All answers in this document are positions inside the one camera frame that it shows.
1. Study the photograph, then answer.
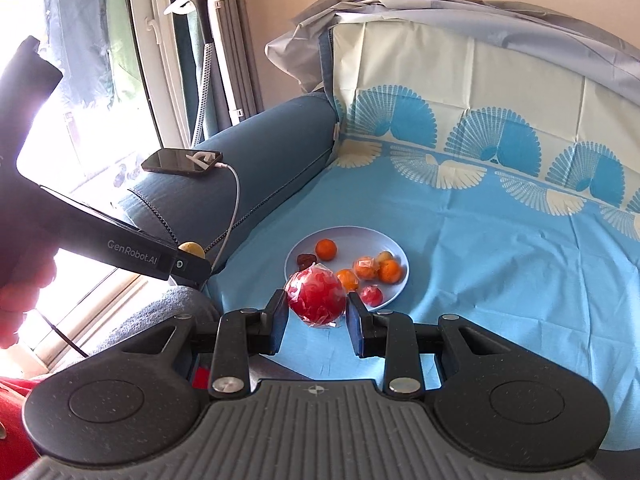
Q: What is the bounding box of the small yellow round fruit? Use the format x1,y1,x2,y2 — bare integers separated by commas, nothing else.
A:
178,242,206,259

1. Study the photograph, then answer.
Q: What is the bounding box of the blue patterned tablecloth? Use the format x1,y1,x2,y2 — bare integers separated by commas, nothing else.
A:
210,21,639,451

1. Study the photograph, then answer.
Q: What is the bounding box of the light blue plate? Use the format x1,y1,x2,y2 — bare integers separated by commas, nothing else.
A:
284,226,410,310

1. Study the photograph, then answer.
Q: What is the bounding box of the dark red date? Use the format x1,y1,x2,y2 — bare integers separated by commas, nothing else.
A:
296,252,318,271

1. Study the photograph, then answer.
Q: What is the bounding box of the red round fruit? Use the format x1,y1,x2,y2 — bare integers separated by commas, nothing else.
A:
359,285,385,308

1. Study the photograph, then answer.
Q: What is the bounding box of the blue denim sofa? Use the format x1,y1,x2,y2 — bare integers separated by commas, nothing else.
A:
118,87,337,273

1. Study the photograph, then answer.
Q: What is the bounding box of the garment steamer stand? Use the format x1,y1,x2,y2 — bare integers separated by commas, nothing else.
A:
164,0,244,148

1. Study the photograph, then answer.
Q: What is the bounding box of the white charging cable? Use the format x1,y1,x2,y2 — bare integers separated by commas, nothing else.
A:
209,160,242,273

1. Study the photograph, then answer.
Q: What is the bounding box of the green curtain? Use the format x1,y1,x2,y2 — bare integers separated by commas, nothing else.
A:
105,0,142,100

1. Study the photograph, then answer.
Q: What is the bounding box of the black smartphone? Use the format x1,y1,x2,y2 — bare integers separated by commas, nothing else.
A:
141,148,224,177

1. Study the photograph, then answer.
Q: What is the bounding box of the grey plastic cover sheet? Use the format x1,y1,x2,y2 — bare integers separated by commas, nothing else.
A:
265,0,639,104

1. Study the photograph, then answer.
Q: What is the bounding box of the person's left hand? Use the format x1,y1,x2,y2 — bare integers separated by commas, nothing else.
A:
1,244,58,349

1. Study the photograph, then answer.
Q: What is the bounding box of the wrapped dark pink fruit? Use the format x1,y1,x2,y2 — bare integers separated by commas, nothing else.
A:
284,263,347,327

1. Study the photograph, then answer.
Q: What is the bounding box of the small orange round fruit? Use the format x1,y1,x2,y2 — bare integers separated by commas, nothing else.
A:
378,259,404,285

